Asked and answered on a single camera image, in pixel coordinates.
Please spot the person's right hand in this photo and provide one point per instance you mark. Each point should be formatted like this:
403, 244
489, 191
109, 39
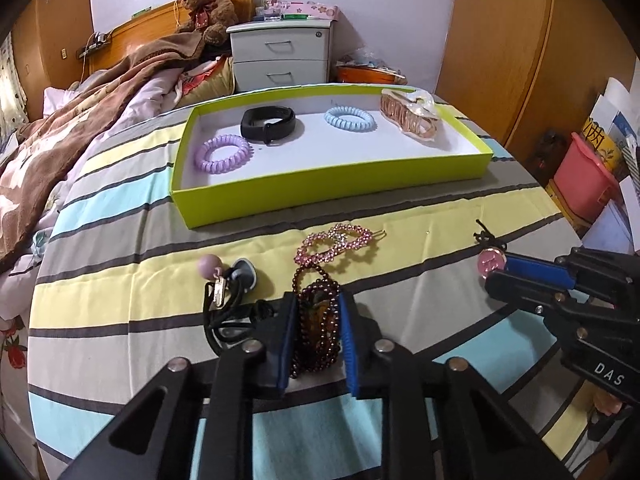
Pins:
612, 405

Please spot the brown teddy bear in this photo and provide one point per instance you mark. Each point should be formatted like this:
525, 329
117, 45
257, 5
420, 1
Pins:
205, 10

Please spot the narrow wooden cabinet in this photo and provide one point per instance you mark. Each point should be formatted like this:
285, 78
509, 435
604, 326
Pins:
55, 35

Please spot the black wristband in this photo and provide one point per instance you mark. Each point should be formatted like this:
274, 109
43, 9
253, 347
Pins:
250, 127

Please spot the dark bag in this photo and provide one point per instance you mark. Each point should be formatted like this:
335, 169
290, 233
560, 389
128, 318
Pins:
550, 157

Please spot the red and yellow pillow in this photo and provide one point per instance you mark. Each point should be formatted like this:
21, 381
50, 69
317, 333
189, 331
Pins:
210, 77

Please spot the small bottles group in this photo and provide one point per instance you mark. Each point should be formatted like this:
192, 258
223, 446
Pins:
270, 10

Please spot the stack of papers and boards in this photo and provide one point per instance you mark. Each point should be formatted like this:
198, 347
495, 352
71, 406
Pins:
612, 130

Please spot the yellow cardboard box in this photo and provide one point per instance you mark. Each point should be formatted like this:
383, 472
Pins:
567, 205

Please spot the translucent pink claw hair clip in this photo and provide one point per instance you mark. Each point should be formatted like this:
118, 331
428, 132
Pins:
407, 115

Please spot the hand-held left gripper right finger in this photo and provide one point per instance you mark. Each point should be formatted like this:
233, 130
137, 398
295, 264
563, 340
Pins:
350, 350

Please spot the white nightstand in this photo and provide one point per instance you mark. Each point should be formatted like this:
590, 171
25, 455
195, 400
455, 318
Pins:
280, 67

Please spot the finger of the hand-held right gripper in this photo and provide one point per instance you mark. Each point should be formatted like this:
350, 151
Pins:
537, 271
520, 292

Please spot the wooden headboard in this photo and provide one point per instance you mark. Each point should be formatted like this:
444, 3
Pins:
145, 25

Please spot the white floral quilt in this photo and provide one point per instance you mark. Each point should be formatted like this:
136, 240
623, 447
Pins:
20, 300

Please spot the pink rhinestone hair clip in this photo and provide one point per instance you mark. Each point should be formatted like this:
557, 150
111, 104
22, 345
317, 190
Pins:
320, 245

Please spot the green shallow cardboard box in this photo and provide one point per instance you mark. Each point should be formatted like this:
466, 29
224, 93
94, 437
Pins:
300, 200

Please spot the brown fleece blanket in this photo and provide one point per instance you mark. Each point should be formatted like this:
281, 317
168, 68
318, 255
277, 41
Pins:
100, 95

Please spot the large wooden wardrobe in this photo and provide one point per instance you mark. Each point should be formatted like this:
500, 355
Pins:
500, 35

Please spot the orange basin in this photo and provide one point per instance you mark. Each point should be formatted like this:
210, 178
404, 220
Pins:
360, 76

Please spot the pink plastic bucket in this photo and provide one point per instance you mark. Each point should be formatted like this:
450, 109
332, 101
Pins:
582, 180

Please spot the pink flat box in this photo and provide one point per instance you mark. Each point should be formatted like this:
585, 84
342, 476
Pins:
320, 10

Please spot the power strip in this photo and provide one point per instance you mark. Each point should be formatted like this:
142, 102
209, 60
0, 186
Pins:
95, 45

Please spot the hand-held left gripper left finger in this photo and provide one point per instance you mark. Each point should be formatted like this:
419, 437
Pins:
287, 340

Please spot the dotted curtain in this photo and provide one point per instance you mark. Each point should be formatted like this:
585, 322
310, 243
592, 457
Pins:
10, 85

